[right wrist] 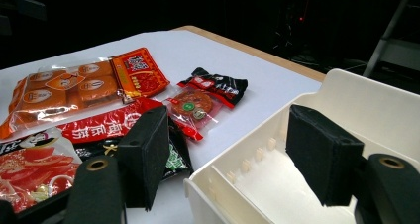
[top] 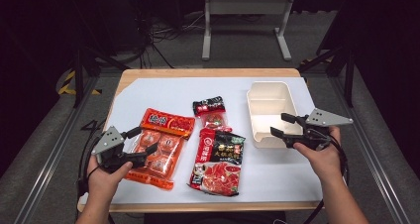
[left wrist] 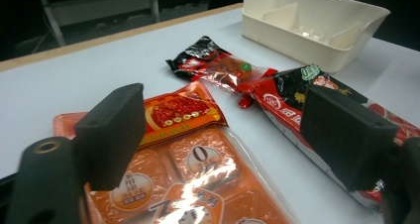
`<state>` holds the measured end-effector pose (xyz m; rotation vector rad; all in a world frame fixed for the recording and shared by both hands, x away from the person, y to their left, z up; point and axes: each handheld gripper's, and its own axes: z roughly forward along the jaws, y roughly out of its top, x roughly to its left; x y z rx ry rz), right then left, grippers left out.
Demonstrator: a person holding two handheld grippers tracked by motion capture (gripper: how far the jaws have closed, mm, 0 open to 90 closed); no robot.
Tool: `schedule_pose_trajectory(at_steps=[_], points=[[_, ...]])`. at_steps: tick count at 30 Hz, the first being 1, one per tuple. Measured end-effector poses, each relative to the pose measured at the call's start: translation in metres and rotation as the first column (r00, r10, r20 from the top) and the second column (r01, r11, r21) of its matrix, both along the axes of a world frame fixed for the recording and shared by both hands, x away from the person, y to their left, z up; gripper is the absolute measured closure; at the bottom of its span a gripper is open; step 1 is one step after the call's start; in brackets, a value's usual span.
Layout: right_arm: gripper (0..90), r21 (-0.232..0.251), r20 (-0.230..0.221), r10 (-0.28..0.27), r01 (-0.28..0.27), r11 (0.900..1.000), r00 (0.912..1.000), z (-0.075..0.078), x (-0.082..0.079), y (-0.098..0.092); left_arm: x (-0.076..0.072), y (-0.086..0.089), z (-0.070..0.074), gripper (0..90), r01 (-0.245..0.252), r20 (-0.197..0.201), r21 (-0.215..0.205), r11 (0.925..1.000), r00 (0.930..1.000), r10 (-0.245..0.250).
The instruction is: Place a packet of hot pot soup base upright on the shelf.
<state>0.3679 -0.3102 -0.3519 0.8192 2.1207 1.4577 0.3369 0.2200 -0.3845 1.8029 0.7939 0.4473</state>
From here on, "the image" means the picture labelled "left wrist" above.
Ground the white plastic storage bin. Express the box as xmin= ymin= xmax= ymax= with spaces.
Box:
xmin=241 ymin=0 xmax=391 ymax=74

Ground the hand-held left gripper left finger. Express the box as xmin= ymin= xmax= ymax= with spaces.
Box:
xmin=73 ymin=82 xmax=147 ymax=192

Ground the red black soup base bag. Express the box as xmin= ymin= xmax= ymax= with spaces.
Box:
xmin=249 ymin=63 xmax=420 ymax=212

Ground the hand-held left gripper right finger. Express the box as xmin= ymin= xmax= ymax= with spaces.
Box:
xmin=300 ymin=84 xmax=399 ymax=192

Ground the large orange soup base packet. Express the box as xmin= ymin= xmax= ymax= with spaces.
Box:
xmin=52 ymin=80 xmax=298 ymax=224

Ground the small black red sauce packet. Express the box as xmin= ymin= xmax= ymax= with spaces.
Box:
xmin=165 ymin=35 xmax=278 ymax=109

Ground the white frame desk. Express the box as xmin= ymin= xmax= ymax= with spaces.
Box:
xmin=35 ymin=0 xmax=161 ymax=48

